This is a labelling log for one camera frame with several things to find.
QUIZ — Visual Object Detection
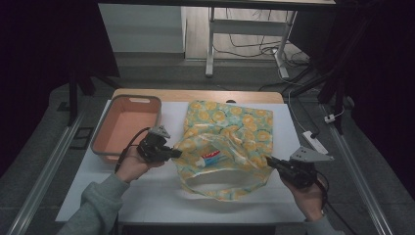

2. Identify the toothpaste tube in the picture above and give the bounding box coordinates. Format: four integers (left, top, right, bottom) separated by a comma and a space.
195, 150, 230, 168

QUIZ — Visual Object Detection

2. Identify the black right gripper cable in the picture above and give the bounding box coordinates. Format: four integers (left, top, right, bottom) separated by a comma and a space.
313, 170, 360, 235

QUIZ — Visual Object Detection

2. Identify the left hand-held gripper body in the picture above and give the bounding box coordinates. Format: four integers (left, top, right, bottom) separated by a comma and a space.
136, 125, 174, 164

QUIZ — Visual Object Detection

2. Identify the white table mat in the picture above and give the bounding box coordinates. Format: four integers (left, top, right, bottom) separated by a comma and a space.
55, 100, 307, 225

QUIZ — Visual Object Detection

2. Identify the person's right hand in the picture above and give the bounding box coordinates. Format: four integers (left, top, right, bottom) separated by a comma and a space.
280, 174, 327, 223

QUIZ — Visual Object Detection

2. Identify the white power strip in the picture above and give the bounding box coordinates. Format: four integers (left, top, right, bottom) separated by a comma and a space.
301, 130, 330, 156

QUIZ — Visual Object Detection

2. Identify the black metal stand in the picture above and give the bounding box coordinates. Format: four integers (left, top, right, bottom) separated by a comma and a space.
287, 63, 355, 135
66, 63, 122, 127

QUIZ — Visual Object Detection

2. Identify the white desk frame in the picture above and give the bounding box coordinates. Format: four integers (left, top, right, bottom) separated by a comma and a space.
205, 6, 299, 79

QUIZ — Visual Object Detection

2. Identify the white cabinet panel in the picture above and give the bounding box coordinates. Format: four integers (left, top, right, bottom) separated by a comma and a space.
98, 3, 186, 54

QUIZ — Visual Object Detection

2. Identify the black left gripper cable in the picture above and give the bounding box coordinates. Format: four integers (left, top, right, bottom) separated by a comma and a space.
114, 126, 152, 174

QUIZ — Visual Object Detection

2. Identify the floral tote bag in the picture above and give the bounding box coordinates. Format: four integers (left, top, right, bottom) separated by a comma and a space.
171, 99, 276, 202

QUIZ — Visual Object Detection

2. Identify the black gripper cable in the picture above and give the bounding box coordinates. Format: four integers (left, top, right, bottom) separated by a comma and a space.
313, 170, 360, 235
114, 126, 152, 174

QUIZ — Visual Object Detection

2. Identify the tangle of floor cables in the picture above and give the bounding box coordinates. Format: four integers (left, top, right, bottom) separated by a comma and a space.
213, 8, 311, 67

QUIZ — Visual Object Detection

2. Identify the white power cable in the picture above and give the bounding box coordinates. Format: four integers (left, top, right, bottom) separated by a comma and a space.
277, 48, 309, 133

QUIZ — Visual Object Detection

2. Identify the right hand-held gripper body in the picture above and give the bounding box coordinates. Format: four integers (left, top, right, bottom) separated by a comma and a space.
277, 146, 336, 190

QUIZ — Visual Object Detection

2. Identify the orange plastic basket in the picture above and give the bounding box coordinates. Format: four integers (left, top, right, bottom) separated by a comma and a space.
90, 94, 162, 165

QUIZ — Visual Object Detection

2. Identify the aluminium rail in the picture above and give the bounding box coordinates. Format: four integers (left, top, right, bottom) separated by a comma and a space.
6, 111, 86, 235
320, 103, 396, 235

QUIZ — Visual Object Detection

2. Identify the person's left hand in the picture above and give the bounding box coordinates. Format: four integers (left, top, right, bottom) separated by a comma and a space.
115, 152, 166, 184

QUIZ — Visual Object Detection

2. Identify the black power cable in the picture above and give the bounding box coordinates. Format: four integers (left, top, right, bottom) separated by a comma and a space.
258, 65, 321, 139

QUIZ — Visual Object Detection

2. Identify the black floor plate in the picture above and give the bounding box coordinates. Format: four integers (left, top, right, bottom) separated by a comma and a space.
69, 126, 95, 151

